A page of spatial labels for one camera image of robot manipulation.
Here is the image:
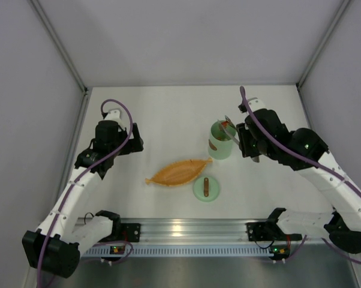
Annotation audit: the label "metal serving tongs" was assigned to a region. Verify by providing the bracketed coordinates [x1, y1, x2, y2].
[219, 115, 260, 163]

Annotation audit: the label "green cylindrical lunch container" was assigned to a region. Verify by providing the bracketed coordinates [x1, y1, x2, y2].
[208, 120, 236, 160]

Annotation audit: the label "green lid with wooden handle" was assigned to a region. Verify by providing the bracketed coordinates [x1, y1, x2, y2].
[192, 176, 220, 203]

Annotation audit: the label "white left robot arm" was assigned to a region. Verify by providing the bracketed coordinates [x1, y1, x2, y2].
[22, 120, 143, 278]

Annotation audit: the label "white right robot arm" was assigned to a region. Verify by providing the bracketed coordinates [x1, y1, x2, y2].
[236, 108, 361, 254]

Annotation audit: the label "boat-shaped woven bamboo basket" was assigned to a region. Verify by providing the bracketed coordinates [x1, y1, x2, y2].
[145, 157, 213, 187]

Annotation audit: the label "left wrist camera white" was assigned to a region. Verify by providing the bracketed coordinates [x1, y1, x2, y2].
[102, 109, 125, 128]

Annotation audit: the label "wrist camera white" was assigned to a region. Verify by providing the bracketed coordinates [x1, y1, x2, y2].
[102, 109, 125, 128]
[238, 97, 266, 113]

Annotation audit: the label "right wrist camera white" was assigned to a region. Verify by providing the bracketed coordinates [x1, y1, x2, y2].
[238, 97, 266, 113]

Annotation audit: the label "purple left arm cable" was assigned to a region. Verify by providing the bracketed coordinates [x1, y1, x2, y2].
[35, 99, 133, 288]

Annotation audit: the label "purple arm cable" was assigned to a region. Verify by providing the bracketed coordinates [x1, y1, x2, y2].
[35, 99, 133, 288]
[239, 86, 361, 266]

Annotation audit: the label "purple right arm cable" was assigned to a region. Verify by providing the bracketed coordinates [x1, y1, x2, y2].
[239, 86, 361, 266]

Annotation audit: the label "aluminium mounting rail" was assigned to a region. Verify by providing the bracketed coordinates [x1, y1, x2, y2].
[36, 217, 357, 244]

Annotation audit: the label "slotted grey cable duct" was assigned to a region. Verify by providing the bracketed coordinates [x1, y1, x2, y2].
[83, 245, 290, 258]

